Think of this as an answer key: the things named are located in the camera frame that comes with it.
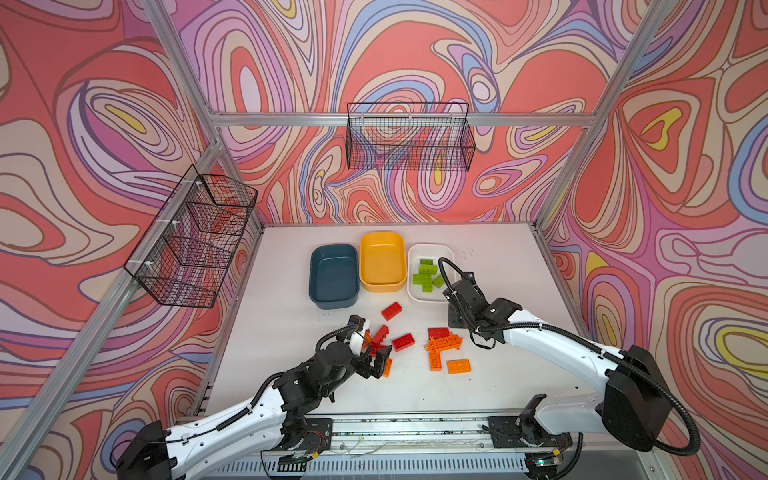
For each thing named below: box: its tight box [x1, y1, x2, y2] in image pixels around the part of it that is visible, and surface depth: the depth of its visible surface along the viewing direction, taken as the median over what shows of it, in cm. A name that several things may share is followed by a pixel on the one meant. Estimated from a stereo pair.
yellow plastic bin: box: [359, 231, 408, 293], surface depth 110 cm
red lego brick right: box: [428, 327, 451, 341], surface depth 92 cm
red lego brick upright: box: [371, 324, 389, 345], surface depth 91 cm
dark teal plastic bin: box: [309, 244, 360, 310], surface depth 104 cm
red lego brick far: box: [381, 301, 403, 321], surface depth 96 cm
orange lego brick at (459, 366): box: [447, 359, 472, 375], surface depth 85 cm
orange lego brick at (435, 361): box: [429, 351, 442, 372], surface depth 86 cm
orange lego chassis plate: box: [425, 333, 463, 352], surface depth 88 cm
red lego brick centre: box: [392, 333, 415, 352], surface depth 90 cm
